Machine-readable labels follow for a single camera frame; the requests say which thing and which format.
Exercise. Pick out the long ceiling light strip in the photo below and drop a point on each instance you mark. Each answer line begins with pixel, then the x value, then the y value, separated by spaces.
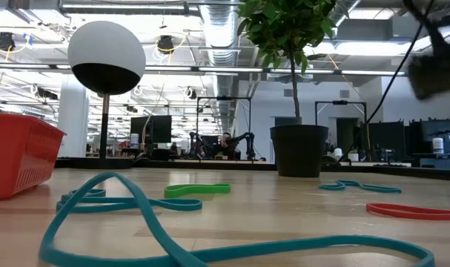
pixel 232 69

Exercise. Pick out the black aluminium table frame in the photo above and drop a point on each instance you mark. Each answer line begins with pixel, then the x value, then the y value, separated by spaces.
pixel 210 164

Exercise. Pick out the silver ventilation duct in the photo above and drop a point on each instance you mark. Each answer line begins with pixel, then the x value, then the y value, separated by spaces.
pixel 219 22

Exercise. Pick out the white cup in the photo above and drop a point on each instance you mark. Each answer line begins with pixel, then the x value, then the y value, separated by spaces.
pixel 338 153

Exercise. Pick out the person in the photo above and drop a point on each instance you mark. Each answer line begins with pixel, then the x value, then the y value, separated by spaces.
pixel 228 148

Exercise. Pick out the white globe table lamp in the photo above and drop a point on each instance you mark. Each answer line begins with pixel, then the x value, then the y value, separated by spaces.
pixel 106 44

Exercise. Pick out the black computer monitor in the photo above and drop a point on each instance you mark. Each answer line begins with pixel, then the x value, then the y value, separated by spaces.
pixel 158 128

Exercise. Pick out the green potted plant black pot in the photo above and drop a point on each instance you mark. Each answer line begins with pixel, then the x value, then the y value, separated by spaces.
pixel 298 148

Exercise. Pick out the white bottle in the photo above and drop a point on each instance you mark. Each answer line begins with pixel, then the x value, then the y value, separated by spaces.
pixel 134 141

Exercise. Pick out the black ceiling camera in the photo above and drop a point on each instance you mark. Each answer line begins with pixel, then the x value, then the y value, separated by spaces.
pixel 4 41
pixel 166 43

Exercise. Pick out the white canister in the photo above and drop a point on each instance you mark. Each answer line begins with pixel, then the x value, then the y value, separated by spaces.
pixel 438 145

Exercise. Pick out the dark cabinets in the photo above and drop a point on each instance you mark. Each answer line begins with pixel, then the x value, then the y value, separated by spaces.
pixel 387 137

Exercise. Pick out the black metal frame stand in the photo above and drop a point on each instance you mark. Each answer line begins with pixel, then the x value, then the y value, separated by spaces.
pixel 224 98
pixel 339 102

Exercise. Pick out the red rubber band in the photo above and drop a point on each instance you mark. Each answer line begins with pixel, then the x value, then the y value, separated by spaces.
pixel 413 214

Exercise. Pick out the white pillar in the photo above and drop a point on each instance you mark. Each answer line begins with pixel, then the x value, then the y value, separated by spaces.
pixel 74 122

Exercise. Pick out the background black robot arm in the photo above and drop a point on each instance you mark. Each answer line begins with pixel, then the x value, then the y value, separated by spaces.
pixel 247 139
pixel 193 142

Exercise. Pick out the large teal rubber band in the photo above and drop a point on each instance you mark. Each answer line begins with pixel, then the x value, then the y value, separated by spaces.
pixel 153 219

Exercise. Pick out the green rubber band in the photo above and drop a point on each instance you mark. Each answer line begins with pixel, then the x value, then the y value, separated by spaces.
pixel 210 188

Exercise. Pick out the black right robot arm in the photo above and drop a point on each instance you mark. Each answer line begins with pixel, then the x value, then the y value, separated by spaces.
pixel 437 39

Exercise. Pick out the red plastic basket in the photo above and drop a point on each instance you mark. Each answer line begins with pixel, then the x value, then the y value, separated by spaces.
pixel 24 155

